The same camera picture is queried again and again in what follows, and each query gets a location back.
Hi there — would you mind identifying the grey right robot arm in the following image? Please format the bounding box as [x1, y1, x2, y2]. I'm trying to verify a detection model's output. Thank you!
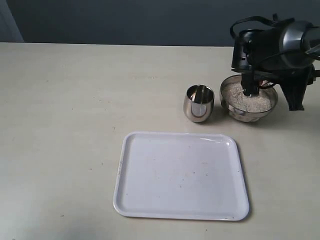
[231, 17, 320, 111]

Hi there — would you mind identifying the stainless steel cup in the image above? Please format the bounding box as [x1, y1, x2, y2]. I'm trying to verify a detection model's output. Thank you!
[183, 84, 215, 123]

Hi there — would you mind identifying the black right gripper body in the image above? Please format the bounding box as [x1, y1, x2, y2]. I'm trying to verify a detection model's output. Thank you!
[247, 27, 316, 83]

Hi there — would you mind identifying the white rectangular tray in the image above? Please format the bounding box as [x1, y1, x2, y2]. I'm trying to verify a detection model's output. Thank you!
[113, 132, 250, 221]

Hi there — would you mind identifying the steel bowl with rice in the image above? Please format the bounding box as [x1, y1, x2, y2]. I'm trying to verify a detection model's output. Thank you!
[220, 75, 278, 123]

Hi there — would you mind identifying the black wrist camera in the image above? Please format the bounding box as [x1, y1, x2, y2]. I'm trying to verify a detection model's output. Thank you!
[231, 29, 254, 73]

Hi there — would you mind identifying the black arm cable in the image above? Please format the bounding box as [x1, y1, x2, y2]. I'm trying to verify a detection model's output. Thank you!
[229, 13, 295, 40]

